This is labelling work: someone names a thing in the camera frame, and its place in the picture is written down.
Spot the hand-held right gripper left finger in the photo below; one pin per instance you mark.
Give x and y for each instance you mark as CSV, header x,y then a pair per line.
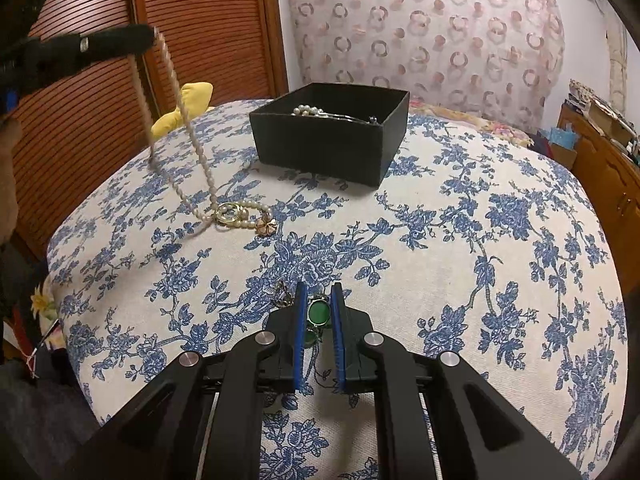
x,y
300,335

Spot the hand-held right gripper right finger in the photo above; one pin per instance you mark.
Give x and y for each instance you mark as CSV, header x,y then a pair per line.
x,y
340,340

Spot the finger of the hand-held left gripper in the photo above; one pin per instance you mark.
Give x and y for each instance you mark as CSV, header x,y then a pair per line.
x,y
110,42

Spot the green pendant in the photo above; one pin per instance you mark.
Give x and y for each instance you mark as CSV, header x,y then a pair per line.
x,y
318,312

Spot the black box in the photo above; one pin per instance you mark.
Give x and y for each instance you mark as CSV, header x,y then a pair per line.
x,y
320,145

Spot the person's left hand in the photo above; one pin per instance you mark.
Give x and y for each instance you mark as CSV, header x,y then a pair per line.
x,y
9,175

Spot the small gold brooch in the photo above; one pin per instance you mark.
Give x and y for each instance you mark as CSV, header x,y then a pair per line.
x,y
284,294

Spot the yellow plush toy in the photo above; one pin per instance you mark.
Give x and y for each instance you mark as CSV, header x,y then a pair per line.
x,y
192,100

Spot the brown louvered wardrobe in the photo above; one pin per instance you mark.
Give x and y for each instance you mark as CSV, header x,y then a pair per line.
x,y
210,25

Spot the blue floral blanket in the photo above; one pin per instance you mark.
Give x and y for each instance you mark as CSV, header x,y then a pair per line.
x,y
450,240

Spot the pink floral bedsheet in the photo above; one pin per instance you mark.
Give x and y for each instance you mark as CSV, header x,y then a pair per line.
x,y
500,130

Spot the light blue bag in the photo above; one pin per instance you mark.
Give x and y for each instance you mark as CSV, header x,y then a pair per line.
x,y
560,139

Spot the wooden sideboard cabinet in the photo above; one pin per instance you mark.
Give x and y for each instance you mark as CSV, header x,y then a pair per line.
x,y
600,170

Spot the sheer curtain with circle print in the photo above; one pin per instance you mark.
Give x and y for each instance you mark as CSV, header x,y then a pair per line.
x,y
425,25

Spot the stack of folded cloths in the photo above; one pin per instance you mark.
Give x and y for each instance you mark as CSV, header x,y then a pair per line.
x,y
580,95

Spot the cardboard box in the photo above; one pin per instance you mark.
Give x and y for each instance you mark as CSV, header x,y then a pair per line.
x,y
612,122

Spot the tied cream lace curtain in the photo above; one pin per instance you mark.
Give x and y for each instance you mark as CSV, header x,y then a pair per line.
x,y
617,65

